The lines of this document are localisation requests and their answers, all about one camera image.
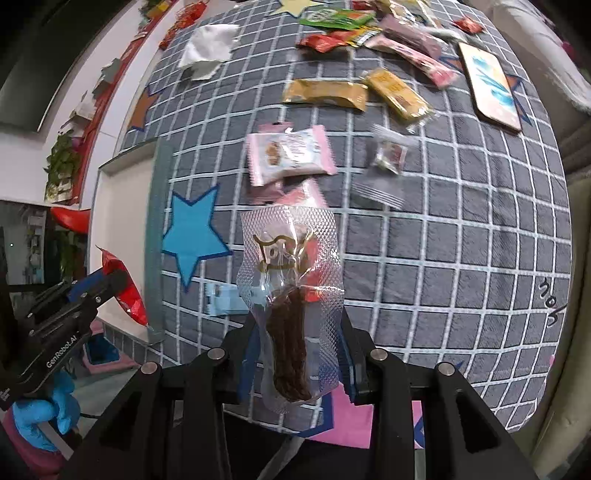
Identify small red candy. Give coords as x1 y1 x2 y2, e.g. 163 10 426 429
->
452 15 485 34

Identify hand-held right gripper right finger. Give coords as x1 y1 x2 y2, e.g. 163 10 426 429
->
338 318 539 480

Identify person's left hand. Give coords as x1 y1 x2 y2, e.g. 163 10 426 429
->
11 369 82 453

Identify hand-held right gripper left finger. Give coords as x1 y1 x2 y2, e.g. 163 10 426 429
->
60 320 260 480

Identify pink storage box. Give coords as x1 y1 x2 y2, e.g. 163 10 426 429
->
82 318 140 376

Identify clear jerky packet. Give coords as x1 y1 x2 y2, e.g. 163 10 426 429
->
235 205 346 414

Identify bright red snack packet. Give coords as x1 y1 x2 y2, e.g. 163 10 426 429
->
95 247 149 326

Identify pink white snack packet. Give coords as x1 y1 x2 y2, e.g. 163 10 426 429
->
246 124 339 188

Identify red candy packet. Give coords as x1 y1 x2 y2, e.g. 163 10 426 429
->
295 31 356 52

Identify gold snack packet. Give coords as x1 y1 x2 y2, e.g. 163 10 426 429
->
283 78 369 113

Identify light blue snack packet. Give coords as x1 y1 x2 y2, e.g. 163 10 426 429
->
205 282 250 315

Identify beige sofa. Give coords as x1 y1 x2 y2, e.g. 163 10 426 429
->
526 318 591 467

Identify person's left forearm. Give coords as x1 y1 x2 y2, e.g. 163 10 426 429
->
0 408 63 469

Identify light pink bar packet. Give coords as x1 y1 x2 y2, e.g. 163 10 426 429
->
365 34 462 88

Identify red plastic stool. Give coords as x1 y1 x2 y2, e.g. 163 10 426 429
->
50 207 93 234

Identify clear white wrapper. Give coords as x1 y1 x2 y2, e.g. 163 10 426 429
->
353 178 407 210

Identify small clear candy packet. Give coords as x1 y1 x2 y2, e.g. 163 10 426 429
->
372 124 419 175

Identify grey checked star blanket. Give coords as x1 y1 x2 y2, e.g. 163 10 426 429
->
90 0 574 450

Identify yellow rice cracker packet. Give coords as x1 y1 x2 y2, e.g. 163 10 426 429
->
362 68 437 125

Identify yellow green snack packet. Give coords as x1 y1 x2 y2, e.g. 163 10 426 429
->
346 25 384 47

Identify dark pink bar packet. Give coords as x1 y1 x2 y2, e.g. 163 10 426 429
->
381 16 448 51

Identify green potted plant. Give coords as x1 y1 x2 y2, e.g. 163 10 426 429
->
44 129 82 204

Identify plain pink snack packet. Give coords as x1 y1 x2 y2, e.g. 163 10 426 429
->
245 178 331 209

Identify white tissue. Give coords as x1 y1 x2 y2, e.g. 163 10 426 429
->
178 24 241 80

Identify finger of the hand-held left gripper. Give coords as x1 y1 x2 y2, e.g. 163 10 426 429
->
78 270 130 309
68 270 115 297

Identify smartphone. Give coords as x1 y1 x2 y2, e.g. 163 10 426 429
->
458 41 525 134

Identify white cardboard box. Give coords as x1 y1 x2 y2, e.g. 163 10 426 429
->
90 136 175 344

